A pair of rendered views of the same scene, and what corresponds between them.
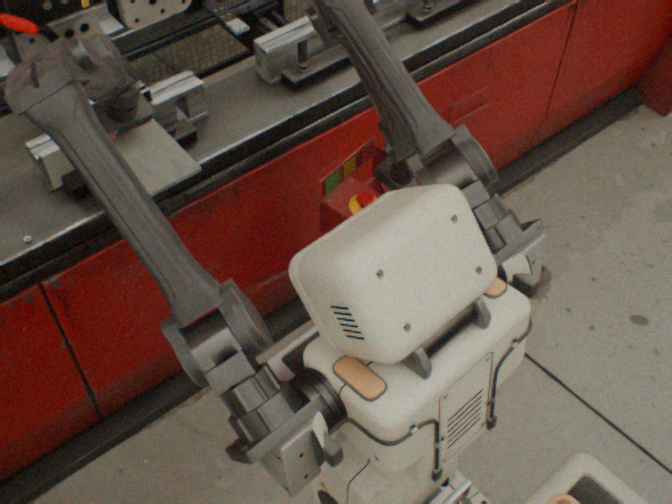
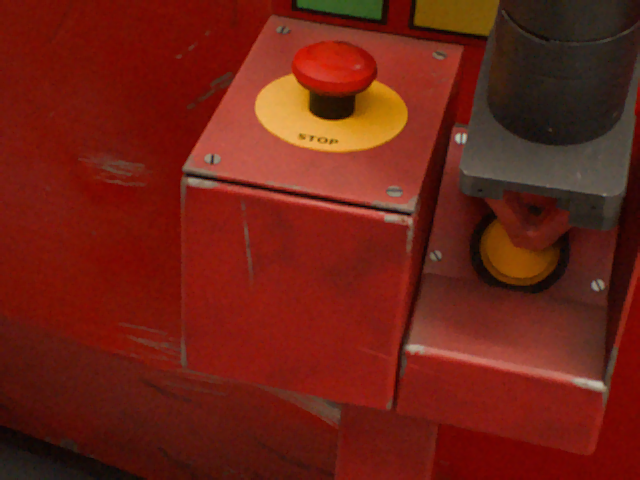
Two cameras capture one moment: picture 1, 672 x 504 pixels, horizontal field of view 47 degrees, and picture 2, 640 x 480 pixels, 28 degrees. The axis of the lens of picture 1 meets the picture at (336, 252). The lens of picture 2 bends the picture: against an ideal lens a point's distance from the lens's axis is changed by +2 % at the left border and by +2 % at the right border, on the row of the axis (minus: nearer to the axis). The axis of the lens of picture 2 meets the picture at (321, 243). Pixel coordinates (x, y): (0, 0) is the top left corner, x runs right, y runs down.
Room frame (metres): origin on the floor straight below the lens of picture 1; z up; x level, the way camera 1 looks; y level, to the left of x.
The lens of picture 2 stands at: (0.93, -0.52, 1.09)
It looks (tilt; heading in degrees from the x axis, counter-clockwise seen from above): 36 degrees down; 61
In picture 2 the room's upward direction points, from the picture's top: 4 degrees clockwise
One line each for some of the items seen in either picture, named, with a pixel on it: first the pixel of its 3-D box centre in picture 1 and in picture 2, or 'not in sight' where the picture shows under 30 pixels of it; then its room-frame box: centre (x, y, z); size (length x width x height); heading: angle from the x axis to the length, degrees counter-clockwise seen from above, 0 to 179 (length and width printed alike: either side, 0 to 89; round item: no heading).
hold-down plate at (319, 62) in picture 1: (336, 57); not in sight; (1.57, 0.01, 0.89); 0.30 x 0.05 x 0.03; 130
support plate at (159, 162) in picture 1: (126, 152); not in sight; (1.12, 0.42, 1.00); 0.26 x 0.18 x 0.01; 40
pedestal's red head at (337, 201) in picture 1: (373, 201); (425, 170); (1.23, -0.08, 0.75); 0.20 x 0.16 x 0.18; 141
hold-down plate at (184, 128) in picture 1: (131, 157); not in sight; (1.21, 0.44, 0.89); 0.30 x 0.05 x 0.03; 130
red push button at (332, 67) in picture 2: (364, 202); (332, 88); (1.19, -0.06, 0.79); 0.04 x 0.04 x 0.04
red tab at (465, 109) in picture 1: (470, 106); not in sight; (1.76, -0.38, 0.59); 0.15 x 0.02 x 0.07; 130
